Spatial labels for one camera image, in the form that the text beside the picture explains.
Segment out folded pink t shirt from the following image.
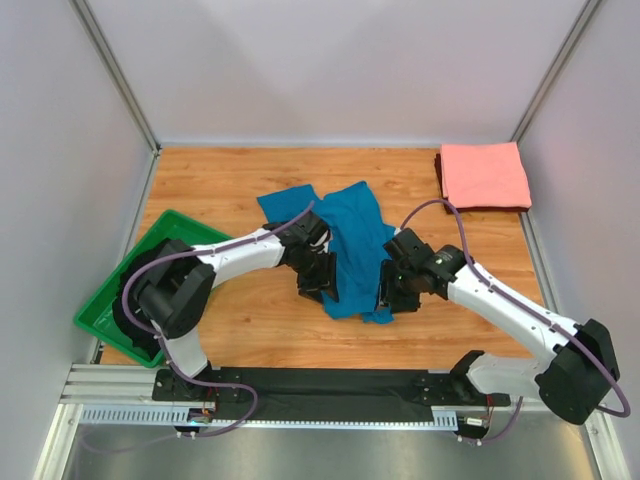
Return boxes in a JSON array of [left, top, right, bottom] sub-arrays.
[[439, 142, 532, 208]]

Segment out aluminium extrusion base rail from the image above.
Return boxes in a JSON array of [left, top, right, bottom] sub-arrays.
[[59, 363, 161, 406]]

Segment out aluminium frame post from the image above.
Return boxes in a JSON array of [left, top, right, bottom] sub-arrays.
[[510, 0, 605, 143], [69, 0, 161, 154]]

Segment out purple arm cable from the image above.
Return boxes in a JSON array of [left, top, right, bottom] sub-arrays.
[[79, 199, 317, 455], [402, 198, 632, 446]]

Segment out black t shirts in tray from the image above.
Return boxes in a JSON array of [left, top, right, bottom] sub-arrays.
[[110, 238, 174, 361]]

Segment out aluminium frame post right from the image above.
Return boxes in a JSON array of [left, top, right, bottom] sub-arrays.
[[510, 0, 605, 143]]

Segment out blue t shirt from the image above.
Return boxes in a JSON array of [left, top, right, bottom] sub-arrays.
[[257, 181, 395, 325]]

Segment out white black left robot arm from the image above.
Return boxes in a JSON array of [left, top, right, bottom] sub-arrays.
[[121, 209, 339, 386]]

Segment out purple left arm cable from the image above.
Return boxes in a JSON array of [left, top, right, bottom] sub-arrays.
[[79, 199, 317, 455]]

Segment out green plastic tray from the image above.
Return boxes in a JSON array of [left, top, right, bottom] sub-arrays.
[[74, 208, 235, 370]]

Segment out slotted aluminium cable rail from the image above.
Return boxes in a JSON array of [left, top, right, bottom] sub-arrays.
[[79, 403, 461, 431]]

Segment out black front mounting strip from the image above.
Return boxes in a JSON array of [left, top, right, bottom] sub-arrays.
[[212, 367, 461, 426]]

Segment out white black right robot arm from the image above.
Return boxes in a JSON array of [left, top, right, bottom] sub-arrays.
[[380, 228, 620, 425]]

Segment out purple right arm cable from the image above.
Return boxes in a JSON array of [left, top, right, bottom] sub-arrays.
[[402, 198, 632, 446]]

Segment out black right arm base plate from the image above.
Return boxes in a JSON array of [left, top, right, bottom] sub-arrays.
[[413, 371, 511, 407]]

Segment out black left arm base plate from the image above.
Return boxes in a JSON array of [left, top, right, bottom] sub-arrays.
[[151, 369, 218, 402]]

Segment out aluminium frame post left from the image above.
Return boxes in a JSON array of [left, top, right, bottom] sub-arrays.
[[69, 0, 161, 154]]

